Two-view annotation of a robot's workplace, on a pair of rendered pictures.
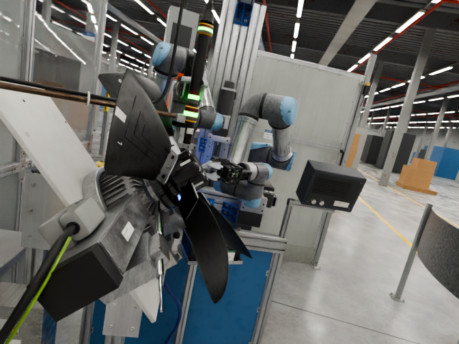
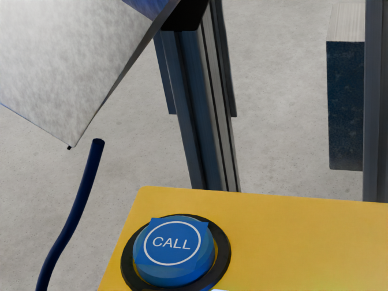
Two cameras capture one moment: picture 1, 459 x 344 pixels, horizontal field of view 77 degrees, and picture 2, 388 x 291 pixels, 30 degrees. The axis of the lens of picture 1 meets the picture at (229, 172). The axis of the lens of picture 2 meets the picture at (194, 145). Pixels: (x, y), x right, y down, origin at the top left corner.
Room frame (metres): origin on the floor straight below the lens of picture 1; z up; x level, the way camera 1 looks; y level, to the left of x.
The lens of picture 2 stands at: (1.44, 0.59, 1.35)
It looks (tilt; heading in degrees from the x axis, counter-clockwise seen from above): 41 degrees down; 209
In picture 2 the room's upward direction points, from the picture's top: 11 degrees counter-clockwise
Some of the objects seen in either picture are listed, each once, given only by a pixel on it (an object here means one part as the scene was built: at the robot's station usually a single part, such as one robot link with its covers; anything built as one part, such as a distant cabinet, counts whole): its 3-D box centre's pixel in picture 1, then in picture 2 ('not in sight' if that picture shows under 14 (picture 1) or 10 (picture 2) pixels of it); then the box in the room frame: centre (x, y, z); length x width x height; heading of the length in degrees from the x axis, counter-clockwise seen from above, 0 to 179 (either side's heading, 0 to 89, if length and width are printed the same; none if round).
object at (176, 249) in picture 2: not in sight; (174, 252); (1.24, 0.45, 1.08); 0.04 x 0.04 x 0.02
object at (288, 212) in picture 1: (287, 218); not in sight; (1.35, -0.32, 0.96); 0.03 x 0.03 x 0.20; 8
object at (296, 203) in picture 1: (311, 205); not in sight; (1.36, -0.42, 1.04); 0.24 x 0.03 x 0.03; 98
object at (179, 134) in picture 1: (185, 131); not in sight; (0.91, 0.16, 1.31); 0.09 x 0.07 x 0.10; 133
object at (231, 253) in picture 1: (210, 244); not in sight; (1.14, 0.02, 0.85); 0.22 x 0.17 x 0.07; 113
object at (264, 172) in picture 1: (258, 172); not in sight; (1.22, -0.12, 1.17); 0.11 x 0.08 x 0.09; 135
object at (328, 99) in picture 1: (287, 157); not in sight; (2.83, -0.53, 1.10); 1.21 x 0.06 x 2.20; 98
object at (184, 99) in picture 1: (188, 91); not in sight; (1.03, 0.19, 1.44); 0.12 x 0.08 x 0.09; 18
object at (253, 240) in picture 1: (193, 231); not in sight; (1.29, 0.11, 0.82); 0.90 x 0.04 x 0.08; 98
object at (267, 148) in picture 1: (260, 153); not in sight; (1.69, -0.16, 1.20); 0.13 x 0.12 x 0.14; 70
